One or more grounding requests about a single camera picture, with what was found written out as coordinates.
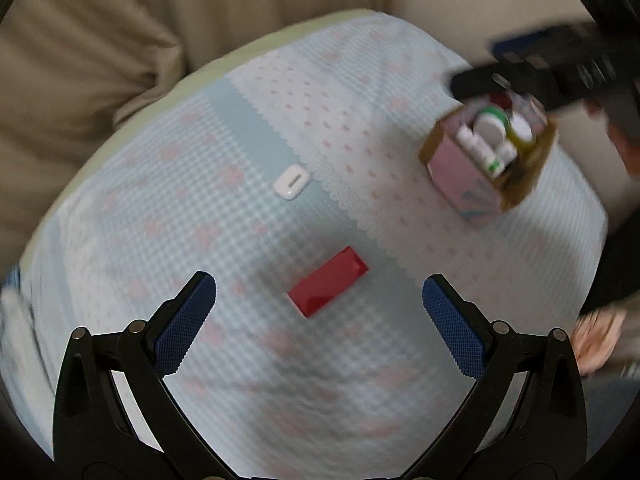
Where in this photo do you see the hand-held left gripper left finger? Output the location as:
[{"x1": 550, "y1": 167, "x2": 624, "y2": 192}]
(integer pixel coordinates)
[{"x1": 52, "y1": 270, "x2": 236, "y2": 480}]

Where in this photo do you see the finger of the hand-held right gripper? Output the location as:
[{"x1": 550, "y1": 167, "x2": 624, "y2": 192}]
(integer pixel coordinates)
[
  {"x1": 449, "y1": 60, "x2": 553, "y2": 108},
  {"x1": 489, "y1": 26, "x2": 556, "y2": 58}
]

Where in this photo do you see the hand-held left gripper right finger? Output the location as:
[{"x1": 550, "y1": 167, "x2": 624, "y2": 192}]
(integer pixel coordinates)
[{"x1": 400, "y1": 273, "x2": 588, "y2": 480}]

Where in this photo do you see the red lid small jar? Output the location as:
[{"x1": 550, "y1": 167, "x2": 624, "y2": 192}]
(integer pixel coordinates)
[{"x1": 487, "y1": 90, "x2": 517, "y2": 112}]

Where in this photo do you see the white round jar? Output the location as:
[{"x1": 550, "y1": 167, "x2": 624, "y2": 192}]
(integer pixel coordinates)
[{"x1": 472, "y1": 109, "x2": 510, "y2": 149}]

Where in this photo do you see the white printed tube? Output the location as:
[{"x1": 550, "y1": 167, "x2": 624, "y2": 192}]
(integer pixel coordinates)
[{"x1": 454, "y1": 126, "x2": 496, "y2": 172}]

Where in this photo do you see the green label white jar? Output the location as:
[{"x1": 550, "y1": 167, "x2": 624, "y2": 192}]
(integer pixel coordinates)
[{"x1": 487, "y1": 144, "x2": 519, "y2": 179}]

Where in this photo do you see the pink lined cardboard box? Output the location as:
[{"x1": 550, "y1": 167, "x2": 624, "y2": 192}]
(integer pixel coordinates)
[{"x1": 418, "y1": 94, "x2": 559, "y2": 229}]

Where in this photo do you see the red rectangular box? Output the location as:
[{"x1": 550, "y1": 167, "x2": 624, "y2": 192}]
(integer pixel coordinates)
[{"x1": 286, "y1": 245, "x2": 371, "y2": 319}]

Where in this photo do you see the person's right hand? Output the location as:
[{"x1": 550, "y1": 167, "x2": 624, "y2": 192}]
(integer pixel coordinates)
[{"x1": 585, "y1": 97, "x2": 640, "y2": 178}]

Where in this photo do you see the blue checked bed sheet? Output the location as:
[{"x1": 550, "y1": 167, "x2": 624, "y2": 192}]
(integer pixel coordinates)
[{"x1": 0, "y1": 12, "x2": 610, "y2": 480}]

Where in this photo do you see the pink object beside bed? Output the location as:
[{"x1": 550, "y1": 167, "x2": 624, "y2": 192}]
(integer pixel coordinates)
[{"x1": 571, "y1": 306, "x2": 629, "y2": 377}]

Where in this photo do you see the crumpled light blue quilt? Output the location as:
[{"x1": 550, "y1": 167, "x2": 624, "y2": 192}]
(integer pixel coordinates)
[{"x1": 0, "y1": 267, "x2": 57, "y2": 413}]

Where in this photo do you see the small white flat case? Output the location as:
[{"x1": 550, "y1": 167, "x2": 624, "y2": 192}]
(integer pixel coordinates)
[{"x1": 273, "y1": 163, "x2": 310, "y2": 201}]

